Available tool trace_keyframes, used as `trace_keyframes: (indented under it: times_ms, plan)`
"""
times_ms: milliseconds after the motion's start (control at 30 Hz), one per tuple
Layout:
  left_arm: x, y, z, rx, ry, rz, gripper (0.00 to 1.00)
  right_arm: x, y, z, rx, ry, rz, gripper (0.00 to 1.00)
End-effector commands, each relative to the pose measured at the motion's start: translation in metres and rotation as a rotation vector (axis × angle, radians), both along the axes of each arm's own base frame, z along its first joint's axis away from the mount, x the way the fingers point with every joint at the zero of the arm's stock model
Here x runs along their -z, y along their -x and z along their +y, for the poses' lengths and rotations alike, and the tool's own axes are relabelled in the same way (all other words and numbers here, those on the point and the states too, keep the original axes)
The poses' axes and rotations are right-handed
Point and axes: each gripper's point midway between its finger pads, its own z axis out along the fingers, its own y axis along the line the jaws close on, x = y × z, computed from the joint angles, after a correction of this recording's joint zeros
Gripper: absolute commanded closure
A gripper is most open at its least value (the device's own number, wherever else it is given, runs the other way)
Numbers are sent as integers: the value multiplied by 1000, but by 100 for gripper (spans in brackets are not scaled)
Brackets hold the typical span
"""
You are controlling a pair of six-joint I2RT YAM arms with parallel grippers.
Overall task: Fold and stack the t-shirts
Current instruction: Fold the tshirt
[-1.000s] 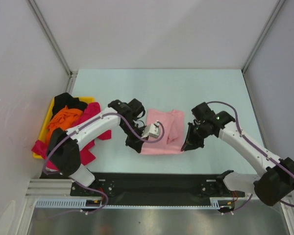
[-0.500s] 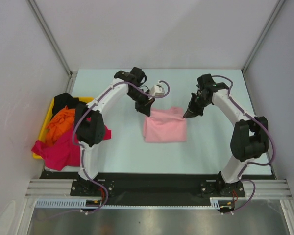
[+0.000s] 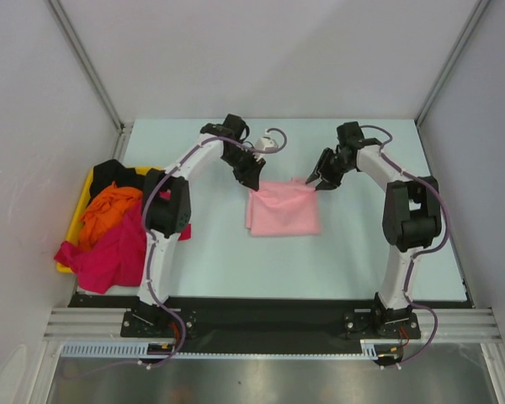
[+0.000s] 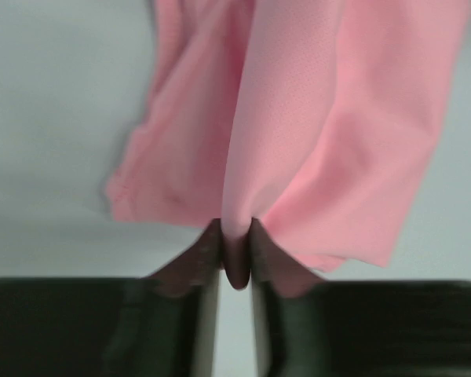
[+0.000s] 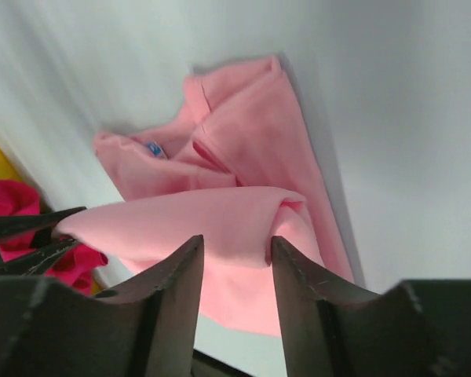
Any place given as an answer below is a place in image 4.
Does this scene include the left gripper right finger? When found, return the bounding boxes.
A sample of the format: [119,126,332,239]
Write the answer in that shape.
[250,220,471,376]

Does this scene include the pink t shirt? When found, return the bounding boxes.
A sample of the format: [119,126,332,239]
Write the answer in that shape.
[106,1,471,288]

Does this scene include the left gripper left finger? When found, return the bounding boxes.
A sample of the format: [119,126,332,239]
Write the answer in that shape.
[0,220,221,376]

